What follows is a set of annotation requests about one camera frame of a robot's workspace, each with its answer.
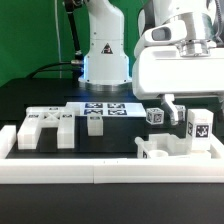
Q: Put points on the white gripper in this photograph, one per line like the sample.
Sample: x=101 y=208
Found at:
x=159 y=69

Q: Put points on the white chair seat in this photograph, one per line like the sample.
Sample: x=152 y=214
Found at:
x=167 y=146

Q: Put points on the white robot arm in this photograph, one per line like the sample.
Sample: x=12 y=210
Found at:
x=106 y=65

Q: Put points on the white tagged cube far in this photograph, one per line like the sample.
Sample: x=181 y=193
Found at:
x=181 y=109

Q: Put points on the white tagged cube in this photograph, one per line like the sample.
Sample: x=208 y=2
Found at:
x=181 y=109
x=155 y=116

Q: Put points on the white tagged cube near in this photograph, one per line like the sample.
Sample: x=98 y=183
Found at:
x=155 y=116

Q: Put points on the white marker sheet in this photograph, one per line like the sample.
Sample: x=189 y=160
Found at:
x=107 y=109

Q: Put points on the white U-shaped fence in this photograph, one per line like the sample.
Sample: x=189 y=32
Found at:
x=98 y=171

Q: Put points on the black camera stand pole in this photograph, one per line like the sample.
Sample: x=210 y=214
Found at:
x=70 y=6

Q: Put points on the white chair back frame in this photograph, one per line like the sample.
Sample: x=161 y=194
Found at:
x=38 y=118

